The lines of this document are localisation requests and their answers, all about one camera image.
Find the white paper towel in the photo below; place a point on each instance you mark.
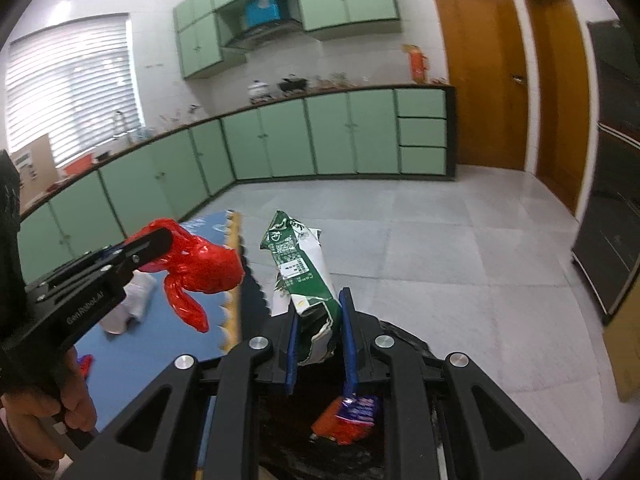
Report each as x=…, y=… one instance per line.
x=138, y=292

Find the red plastic bag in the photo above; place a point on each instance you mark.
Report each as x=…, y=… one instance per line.
x=193, y=264

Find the wooden door right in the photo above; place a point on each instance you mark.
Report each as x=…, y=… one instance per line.
x=564, y=98

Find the black trash bin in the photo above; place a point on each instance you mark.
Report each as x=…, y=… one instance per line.
x=393, y=365

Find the person left hand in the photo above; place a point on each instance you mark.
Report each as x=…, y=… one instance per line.
x=25, y=407

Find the blue patterned table mat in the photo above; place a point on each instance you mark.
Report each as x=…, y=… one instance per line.
x=123, y=365

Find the white window blinds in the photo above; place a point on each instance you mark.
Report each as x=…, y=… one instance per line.
x=66, y=81

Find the white cooking pot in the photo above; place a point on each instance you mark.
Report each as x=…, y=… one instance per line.
x=258, y=92

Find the wooden door left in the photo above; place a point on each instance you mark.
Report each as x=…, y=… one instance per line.
x=487, y=66

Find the green white carton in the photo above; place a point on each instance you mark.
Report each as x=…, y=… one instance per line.
x=304, y=283

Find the blue box on hood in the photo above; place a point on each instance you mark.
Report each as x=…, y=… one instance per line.
x=261, y=12

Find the chrome sink faucet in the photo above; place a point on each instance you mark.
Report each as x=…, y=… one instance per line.
x=120, y=126

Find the orange thermos flask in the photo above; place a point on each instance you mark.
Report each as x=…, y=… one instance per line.
x=418, y=63

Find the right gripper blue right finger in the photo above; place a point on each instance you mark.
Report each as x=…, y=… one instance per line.
x=350, y=342

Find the black range hood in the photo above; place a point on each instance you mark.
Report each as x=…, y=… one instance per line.
x=254, y=37

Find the wooden door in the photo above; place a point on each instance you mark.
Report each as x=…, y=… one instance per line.
x=487, y=66
x=564, y=98

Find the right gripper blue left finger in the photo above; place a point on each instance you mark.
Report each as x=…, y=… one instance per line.
x=291, y=351

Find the blue red snack wrapper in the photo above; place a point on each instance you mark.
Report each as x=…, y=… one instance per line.
x=85, y=364

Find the brown cardboard box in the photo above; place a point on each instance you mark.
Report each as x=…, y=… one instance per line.
x=37, y=170

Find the black glass cabinet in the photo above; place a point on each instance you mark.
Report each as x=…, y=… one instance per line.
x=606, y=248

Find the black wok pan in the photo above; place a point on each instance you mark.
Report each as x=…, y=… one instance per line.
x=293, y=85

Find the blue cracker snack bag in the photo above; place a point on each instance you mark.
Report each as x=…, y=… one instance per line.
x=347, y=420

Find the green lower kitchen cabinets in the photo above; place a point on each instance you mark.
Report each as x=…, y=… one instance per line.
x=378, y=132

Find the green upper wall cabinets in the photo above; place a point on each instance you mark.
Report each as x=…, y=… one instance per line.
x=203, y=27

